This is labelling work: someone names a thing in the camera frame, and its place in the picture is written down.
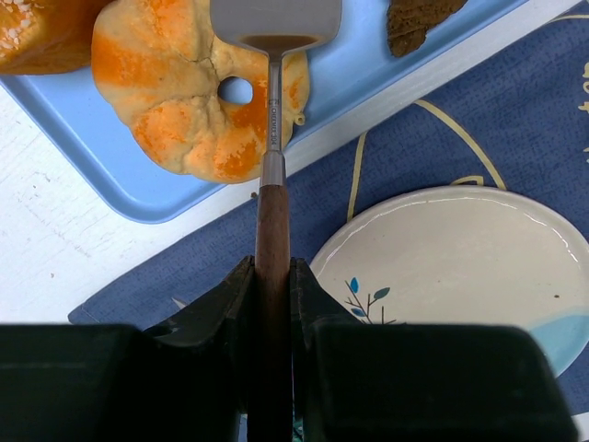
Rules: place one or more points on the orange ring bun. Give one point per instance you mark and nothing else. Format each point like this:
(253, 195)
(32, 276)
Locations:
(194, 104)

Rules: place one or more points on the spatula with wooden handle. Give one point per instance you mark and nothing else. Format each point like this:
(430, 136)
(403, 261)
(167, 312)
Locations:
(274, 28)

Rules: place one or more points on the light blue tray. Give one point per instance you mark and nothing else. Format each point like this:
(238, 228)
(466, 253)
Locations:
(344, 74)

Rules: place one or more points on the knife with teal handle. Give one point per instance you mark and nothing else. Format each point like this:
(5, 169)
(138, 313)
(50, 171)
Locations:
(179, 303)

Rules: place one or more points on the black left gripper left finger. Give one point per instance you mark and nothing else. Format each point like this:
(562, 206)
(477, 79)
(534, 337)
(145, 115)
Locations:
(174, 381)

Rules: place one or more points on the tall orange round bread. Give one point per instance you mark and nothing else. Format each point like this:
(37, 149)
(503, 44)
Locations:
(41, 37)

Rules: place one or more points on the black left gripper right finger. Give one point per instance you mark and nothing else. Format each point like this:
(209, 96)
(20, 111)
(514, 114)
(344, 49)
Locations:
(418, 382)

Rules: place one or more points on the chocolate croissant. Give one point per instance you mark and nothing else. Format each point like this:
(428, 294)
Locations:
(408, 22)

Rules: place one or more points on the white and blue plate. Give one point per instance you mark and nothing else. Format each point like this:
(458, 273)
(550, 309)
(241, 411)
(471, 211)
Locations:
(464, 254)

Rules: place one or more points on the blue fabric placemat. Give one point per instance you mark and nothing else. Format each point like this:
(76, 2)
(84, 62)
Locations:
(518, 120)

